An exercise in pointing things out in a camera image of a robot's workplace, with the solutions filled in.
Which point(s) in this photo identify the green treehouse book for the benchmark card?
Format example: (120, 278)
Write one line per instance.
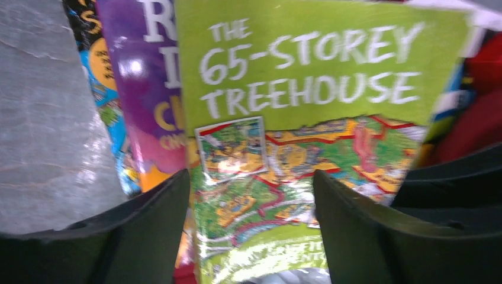
(278, 91)

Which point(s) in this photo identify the red student backpack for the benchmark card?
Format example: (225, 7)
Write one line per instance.
(473, 121)

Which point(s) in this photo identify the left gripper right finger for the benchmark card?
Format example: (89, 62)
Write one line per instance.
(367, 242)

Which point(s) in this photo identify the purple colourful book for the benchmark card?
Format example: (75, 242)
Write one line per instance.
(129, 52)

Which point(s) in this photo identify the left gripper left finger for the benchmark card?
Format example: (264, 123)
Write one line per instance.
(134, 242)

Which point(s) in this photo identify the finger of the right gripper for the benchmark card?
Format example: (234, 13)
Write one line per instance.
(464, 194)

